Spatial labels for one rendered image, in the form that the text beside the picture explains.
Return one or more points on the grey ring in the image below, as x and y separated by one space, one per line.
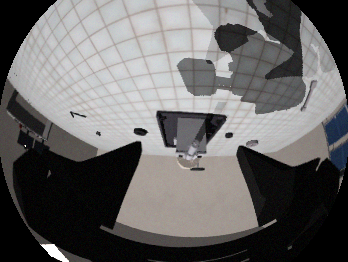
252 143

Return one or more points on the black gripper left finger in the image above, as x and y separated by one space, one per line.
100 182

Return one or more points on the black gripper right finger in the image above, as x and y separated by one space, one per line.
271 183

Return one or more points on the black rubber ring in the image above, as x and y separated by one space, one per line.
229 135
142 131

